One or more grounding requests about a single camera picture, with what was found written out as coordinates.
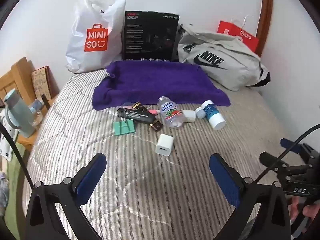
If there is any wooden bed post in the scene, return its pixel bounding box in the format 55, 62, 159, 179
255, 0, 273, 57

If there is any white plastic shopping bag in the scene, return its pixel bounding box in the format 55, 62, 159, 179
65, 0, 127, 73

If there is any brown patterned notebook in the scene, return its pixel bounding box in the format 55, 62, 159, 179
31, 66, 52, 100

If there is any striped bed mattress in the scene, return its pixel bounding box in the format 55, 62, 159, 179
22, 69, 320, 240

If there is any black cable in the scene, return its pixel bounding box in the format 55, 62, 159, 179
254, 124, 320, 184
0, 124, 34, 189

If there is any green binder clip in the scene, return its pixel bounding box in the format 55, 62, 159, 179
112, 120, 136, 136

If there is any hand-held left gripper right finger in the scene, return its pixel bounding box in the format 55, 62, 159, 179
210, 153, 292, 240

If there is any black cardboard box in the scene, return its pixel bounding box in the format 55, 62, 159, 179
122, 10, 180, 62

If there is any clear candy bottle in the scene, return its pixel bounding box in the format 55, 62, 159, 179
157, 96, 185, 129

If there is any black tube with script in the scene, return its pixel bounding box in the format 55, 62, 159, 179
117, 107, 157, 125

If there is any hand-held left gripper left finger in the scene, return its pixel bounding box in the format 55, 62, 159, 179
25, 153, 107, 240

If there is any white printed cloth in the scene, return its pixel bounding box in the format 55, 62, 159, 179
0, 110, 19, 162

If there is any red paper bag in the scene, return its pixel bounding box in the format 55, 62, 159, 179
216, 15, 260, 53

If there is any blue and white bottle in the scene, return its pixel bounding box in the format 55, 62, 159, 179
201, 100, 227, 131

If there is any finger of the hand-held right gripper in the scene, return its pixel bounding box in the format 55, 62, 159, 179
280, 138, 320, 165
260, 152, 309, 178

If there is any white tape roll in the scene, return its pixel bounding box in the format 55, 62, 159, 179
180, 109, 197, 123

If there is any black and gold tube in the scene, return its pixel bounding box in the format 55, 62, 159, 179
132, 102, 163, 132

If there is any wooden nightstand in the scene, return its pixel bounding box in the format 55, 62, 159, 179
0, 56, 60, 153

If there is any person's right hand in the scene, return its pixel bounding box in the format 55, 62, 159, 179
287, 196, 320, 222

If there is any blue grey floral cloth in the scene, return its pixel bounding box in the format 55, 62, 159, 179
0, 171, 9, 217

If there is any grey sports bag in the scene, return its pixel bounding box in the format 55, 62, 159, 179
177, 24, 271, 92

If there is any white charger cube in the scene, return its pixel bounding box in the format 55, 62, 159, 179
155, 134, 174, 157

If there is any clear drinking glass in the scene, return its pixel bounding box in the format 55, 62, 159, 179
29, 98, 45, 127

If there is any purple towel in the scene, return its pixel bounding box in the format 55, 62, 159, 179
92, 60, 231, 111

